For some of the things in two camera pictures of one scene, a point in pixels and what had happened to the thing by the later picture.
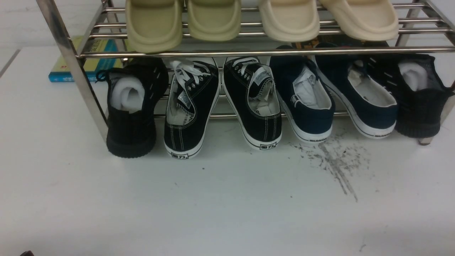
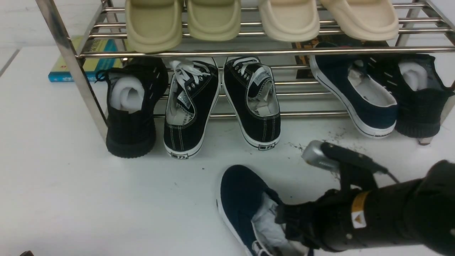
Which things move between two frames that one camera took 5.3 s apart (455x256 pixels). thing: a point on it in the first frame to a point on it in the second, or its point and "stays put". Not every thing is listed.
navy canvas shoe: x=305 y=96 to x=247 y=204
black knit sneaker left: x=134 y=88 stays put
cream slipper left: x=290 y=20 stays put
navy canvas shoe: x=370 y=109 stays put
